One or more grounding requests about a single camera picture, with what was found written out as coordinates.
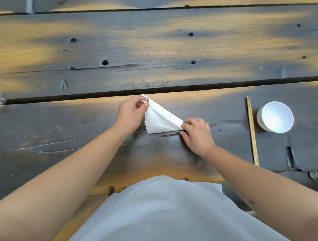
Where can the person's right hand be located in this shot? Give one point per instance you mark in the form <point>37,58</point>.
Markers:
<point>200,137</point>

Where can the person's left hand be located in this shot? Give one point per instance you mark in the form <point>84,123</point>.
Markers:
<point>128,116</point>

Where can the person's left thumb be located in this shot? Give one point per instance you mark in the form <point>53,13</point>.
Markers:
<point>144,106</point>

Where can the person's right thumb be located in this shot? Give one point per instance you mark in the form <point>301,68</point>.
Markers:
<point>185,136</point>

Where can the white paper napkin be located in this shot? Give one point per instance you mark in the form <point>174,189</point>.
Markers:
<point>160,119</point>

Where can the person's left forearm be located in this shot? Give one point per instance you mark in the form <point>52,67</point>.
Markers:
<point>62,181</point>

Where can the person's right forearm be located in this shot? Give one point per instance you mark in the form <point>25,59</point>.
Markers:
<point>263,191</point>

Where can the wooden chopstick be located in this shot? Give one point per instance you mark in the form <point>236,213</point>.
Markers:
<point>251,129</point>

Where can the person's white shirt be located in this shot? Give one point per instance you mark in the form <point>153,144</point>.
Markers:
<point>169,211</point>

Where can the white foam bowl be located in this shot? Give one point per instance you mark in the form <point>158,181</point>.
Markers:
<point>276,117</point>

